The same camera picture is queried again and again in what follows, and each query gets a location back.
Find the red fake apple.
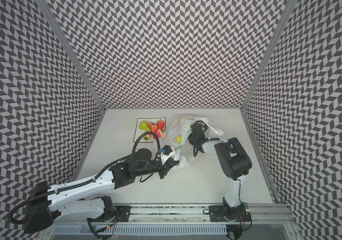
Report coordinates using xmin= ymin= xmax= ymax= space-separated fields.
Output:
xmin=157 ymin=120 xmax=165 ymax=130

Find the aluminium corner post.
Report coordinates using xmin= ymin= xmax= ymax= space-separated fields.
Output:
xmin=35 ymin=0 xmax=106 ymax=111
xmin=240 ymin=0 xmax=298 ymax=112

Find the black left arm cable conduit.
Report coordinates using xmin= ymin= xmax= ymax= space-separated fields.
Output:
xmin=7 ymin=131 xmax=163 ymax=225

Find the aluminium corner post left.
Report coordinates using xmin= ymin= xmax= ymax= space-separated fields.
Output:
xmin=35 ymin=0 xmax=106 ymax=111

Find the white square plate black rim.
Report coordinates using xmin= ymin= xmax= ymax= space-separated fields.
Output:
xmin=133 ymin=117 xmax=166 ymax=142

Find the aluminium corner post right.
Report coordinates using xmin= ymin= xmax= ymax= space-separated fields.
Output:
xmin=240 ymin=0 xmax=298 ymax=112

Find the green fake pear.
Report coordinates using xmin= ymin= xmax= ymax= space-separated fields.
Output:
xmin=139 ymin=121 xmax=151 ymax=132

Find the large red fake strawberry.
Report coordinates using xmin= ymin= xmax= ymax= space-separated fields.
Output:
xmin=143 ymin=134 xmax=152 ymax=141

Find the white plastic bag lemon print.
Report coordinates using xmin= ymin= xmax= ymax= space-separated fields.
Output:
xmin=160 ymin=116 xmax=224 ymax=169

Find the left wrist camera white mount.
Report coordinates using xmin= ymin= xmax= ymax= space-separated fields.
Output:
xmin=159 ymin=145 xmax=176 ymax=166

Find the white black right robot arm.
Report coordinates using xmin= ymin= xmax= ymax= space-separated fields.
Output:
xmin=188 ymin=120 xmax=252 ymax=224

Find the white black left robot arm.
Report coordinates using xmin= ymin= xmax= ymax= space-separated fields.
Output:
xmin=23 ymin=145 xmax=179 ymax=234

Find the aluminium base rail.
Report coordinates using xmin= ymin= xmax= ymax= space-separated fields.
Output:
xmin=46 ymin=203 xmax=294 ymax=226

